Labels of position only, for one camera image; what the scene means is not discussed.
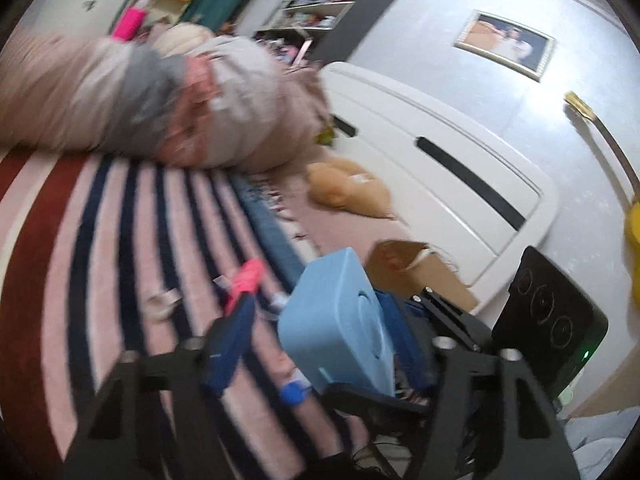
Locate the pale blue cloth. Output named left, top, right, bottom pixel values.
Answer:
left=567, top=407, right=640, bottom=476

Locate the small blue object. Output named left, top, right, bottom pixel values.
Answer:
left=280, top=380, right=312, bottom=407

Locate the blue denim cloth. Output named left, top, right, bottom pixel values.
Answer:
left=234, top=179, right=307, bottom=282

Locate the white headboard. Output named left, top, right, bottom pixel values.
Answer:
left=319, top=61, right=559, bottom=292

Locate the framed picture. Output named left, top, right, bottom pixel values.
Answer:
left=453, top=9, right=558, bottom=83

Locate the pink plastic object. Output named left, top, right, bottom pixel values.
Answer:
left=225, top=259, right=264, bottom=314

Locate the light blue plastic box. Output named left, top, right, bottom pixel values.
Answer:
left=276, top=247, right=399, bottom=397

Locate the striped blanket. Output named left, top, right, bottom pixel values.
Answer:
left=0, top=147, right=371, bottom=480

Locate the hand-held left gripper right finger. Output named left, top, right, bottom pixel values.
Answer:
left=377, top=286, right=582, bottom=480

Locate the brown paper bag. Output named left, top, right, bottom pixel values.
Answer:
left=364, top=239, right=479, bottom=312

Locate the pink and grey bedding pile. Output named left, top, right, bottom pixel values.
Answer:
left=0, top=24, right=332, bottom=171

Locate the gold-tipped stick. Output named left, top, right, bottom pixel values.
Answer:
left=563, top=90, right=640, bottom=207

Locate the yellow object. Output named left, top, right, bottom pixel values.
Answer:
left=622, top=199, right=640, bottom=309

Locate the tan plush toy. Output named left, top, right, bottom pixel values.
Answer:
left=306, top=157, right=397, bottom=219

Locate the black shelf unit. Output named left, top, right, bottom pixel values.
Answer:
left=254, top=0, right=404, bottom=65

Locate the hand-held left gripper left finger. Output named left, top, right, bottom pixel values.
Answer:
left=65, top=294, right=259, bottom=480

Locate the pink bottle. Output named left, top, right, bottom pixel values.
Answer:
left=110, top=0, right=152, bottom=44

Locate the small white clip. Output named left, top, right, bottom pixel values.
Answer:
left=145, top=289, right=182, bottom=320

